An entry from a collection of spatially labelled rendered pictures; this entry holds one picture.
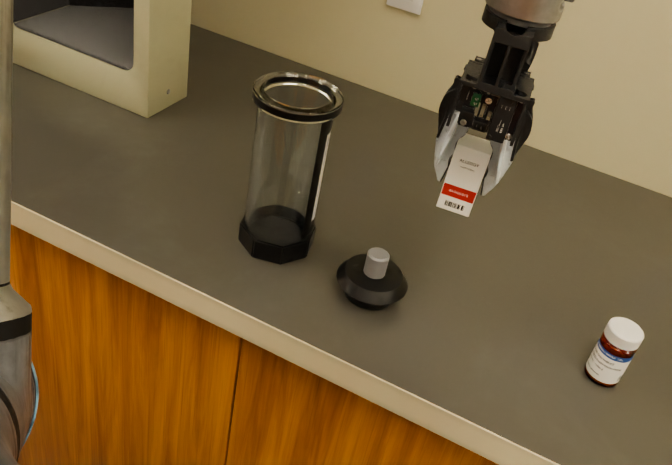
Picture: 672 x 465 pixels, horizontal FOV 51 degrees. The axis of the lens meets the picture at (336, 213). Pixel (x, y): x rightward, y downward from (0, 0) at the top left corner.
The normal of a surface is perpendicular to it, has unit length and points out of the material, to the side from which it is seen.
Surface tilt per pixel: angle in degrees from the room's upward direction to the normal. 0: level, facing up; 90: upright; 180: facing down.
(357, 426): 90
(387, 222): 0
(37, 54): 90
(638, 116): 90
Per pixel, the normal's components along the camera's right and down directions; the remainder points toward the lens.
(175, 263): 0.17, -0.80
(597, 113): -0.43, 0.46
